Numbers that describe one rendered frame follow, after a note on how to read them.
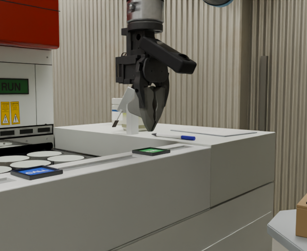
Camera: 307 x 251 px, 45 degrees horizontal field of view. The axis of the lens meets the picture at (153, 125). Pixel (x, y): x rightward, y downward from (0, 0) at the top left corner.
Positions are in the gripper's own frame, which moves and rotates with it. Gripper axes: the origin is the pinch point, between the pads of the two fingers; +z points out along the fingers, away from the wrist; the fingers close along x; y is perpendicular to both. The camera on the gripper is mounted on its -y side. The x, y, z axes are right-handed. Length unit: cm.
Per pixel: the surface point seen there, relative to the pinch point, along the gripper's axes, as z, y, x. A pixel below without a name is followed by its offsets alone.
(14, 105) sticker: -3, 58, -2
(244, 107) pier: 5, 87, -204
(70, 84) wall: -15, 277, -182
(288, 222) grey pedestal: 19.7, -21.3, -17.3
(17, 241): 13.1, -4.1, 31.8
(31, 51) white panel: -20, 58, -8
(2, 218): 9.4, -4.1, 33.8
